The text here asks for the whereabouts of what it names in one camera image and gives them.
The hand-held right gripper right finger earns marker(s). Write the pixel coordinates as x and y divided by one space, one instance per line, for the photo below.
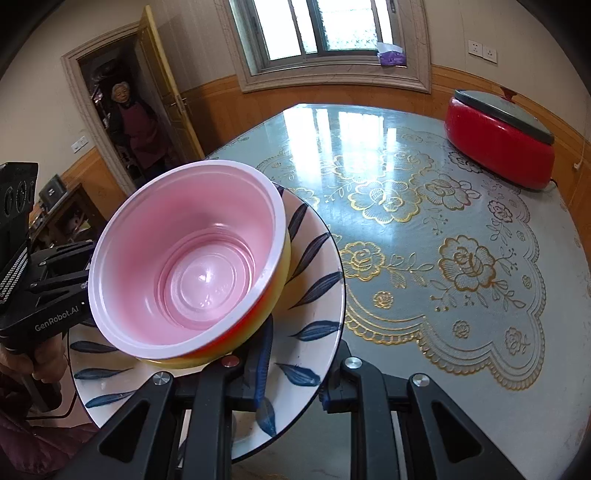
332 399

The person's left hand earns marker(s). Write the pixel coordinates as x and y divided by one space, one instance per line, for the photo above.
48 360

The red plastic bowl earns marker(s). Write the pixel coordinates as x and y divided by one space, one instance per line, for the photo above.
207 258

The white wall outlet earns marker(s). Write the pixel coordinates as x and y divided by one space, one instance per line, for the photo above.
490 54
475 47

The purple tissue box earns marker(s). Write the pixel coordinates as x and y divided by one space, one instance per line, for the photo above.
391 55

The white door frame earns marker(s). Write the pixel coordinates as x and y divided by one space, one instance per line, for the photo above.
74 83

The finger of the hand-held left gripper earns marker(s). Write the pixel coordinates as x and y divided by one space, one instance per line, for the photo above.
60 258

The blue striped white bowl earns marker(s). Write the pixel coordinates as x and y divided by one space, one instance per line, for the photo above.
314 286

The grey pot lid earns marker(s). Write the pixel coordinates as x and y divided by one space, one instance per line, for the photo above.
503 113

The black box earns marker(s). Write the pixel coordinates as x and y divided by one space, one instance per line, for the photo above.
53 190

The dark wooden cabinet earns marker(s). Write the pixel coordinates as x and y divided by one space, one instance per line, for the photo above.
78 217

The window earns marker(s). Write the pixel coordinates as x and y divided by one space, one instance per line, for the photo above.
286 27

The red electric pot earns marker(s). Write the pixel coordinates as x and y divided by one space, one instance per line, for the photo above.
489 143

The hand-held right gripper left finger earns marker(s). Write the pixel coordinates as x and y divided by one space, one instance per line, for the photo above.
231 383

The wooden door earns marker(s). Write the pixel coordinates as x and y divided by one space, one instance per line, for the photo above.
161 69

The white light switch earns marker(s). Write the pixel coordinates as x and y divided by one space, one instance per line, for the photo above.
80 144

